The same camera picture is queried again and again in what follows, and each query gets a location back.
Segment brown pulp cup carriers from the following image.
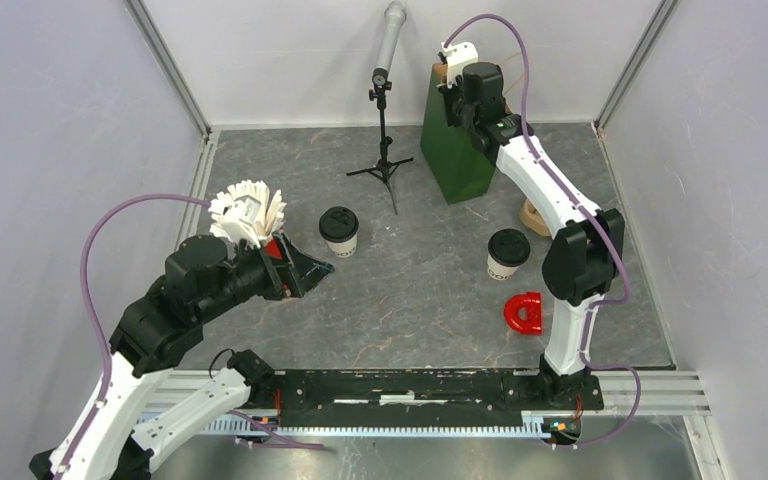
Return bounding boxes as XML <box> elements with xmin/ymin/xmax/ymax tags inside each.
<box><xmin>519</xmin><ymin>199</ymin><xmax>552</xmax><ymax>238</ymax></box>

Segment black tripod with grey tube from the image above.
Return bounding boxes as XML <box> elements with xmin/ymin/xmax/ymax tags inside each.
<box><xmin>346</xmin><ymin>1</ymin><xmax>414</xmax><ymax>214</ymax></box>

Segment red horseshoe shaped object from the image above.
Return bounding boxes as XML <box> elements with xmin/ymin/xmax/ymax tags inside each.
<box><xmin>503</xmin><ymin>292</ymin><xmax>543</xmax><ymax>336</ymax></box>

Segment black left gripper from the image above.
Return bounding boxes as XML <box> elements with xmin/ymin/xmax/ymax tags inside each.
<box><xmin>199</xmin><ymin>226</ymin><xmax>336</xmax><ymax>320</ymax></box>

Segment white paper coffee cup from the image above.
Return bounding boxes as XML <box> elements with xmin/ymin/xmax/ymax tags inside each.
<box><xmin>487</xmin><ymin>254</ymin><xmax>520</xmax><ymax>281</ymax></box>

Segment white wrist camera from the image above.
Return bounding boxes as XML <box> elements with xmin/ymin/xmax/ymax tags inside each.
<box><xmin>217</xmin><ymin>196</ymin><xmax>262</xmax><ymax>248</ymax></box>
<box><xmin>441</xmin><ymin>42</ymin><xmax>479</xmax><ymax>89</ymax></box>

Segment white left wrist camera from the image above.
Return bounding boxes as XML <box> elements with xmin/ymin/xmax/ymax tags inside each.
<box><xmin>217</xmin><ymin>196</ymin><xmax>262</xmax><ymax>248</ymax></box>

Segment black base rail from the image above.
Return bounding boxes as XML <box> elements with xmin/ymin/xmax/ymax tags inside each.
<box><xmin>244</xmin><ymin>368</ymin><xmax>605</xmax><ymax>428</ymax></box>

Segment green brown paper bag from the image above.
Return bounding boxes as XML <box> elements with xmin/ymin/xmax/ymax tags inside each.
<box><xmin>420</xmin><ymin>61</ymin><xmax>534</xmax><ymax>204</ymax></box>

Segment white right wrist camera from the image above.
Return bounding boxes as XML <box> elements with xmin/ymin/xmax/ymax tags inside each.
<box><xmin>441</xmin><ymin>42</ymin><xmax>479</xmax><ymax>89</ymax></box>

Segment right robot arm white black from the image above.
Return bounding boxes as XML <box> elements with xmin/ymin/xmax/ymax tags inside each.
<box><xmin>439</xmin><ymin>61</ymin><xmax>627</xmax><ymax>408</ymax></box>

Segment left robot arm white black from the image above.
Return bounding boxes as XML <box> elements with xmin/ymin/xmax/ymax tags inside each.
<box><xmin>29</xmin><ymin>233</ymin><xmax>334</xmax><ymax>479</ymax></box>

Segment red cup holder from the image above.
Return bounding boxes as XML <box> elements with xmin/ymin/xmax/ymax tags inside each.
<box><xmin>265</xmin><ymin>238</ymin><xmax>284</xmax><ymax>260</ymax></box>

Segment black plastic cup lid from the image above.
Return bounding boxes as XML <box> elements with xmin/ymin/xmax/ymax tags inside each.
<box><xmin>487</xmin><ymin>228</ymin><xmax>531</xmax><ymax>267</ymax></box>

